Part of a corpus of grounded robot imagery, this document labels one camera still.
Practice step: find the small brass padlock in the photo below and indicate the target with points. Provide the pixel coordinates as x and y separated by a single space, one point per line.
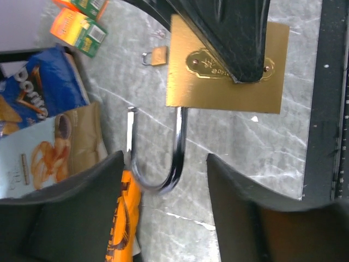
157 57

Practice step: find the orange Kettle chips bag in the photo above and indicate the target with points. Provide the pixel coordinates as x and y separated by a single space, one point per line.
122 244

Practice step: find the orange green box left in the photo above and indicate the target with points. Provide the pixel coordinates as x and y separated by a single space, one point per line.
78 31

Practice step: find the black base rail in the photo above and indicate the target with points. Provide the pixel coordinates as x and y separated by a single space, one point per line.
326 167

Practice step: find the orange green box right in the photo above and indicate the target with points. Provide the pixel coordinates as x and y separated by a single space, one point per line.
94 9

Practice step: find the brown chips bag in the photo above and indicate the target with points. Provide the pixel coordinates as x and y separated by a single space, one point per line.
48 152

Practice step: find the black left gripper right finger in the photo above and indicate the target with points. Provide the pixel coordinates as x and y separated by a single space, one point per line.
254 223

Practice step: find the orange green box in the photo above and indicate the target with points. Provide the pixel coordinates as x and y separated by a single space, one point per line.
78 31
94 9

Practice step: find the loose silver key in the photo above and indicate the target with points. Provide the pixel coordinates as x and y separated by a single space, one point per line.
160 34

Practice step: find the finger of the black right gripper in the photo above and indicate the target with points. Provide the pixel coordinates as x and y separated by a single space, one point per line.
233 31

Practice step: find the large brass padlock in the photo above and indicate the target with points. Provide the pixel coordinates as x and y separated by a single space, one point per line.
197 80

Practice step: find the blue snack bag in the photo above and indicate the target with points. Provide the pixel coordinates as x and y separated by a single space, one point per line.
47 85

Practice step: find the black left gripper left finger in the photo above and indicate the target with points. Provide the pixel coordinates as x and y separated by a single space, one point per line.
68 221

